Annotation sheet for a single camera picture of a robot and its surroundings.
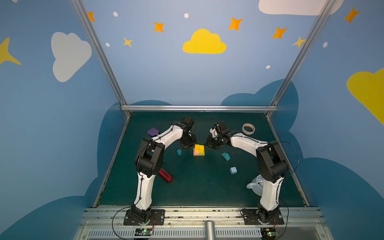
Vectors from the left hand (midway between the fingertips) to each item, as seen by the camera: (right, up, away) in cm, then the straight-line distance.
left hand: (197, 146), depth 95 cm
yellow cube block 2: (+3, -1, 0) cm, 3 cm away
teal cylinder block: (-12, -4, +1) cm, 13 cm away
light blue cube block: (+22, -14, -7) cm, 27 cm away
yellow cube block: (0, -1, 0) cm, 1 cm away
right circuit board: (+34, -40, -24) cm, 58 cm away
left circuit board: (-26, -38, -25) cm, 53 cm away
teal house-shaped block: (+19, -7, 0) cm, 20 cm away
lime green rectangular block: (+3, -5, +2) cm, 6 cm away
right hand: (+5, +2, 0) cm, 5 cm away
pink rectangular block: (0, -4, +3) cm, 5 cm away
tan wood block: (+1, -6, +1) cm, 6 cm away
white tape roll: (+41, +14, +19) cm, 47 cm away
